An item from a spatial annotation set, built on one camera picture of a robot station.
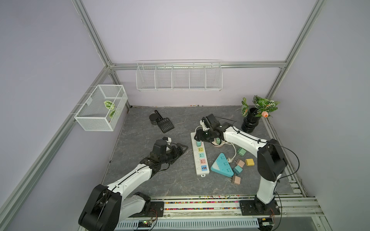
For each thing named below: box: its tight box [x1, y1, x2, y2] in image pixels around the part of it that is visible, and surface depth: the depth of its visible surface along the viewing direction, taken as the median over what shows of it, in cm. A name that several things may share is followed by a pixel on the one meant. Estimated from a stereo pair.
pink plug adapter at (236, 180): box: [232, 175, 241, 186], surface depth 82 cm
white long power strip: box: [190, 131, 210, 178], surface depth 90 cm
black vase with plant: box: [240, 95, 280, 133], surface depth 90 cm
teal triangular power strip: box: [210, 152, 235, 178], surface depth 87 cm
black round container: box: [149, 113, 159, 125], surface depth 111 cm
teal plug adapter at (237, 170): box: [232, 164, 244, 175], surface depth 86 cm
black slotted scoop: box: [154, 109, 175, 134], surface depth 109 cm
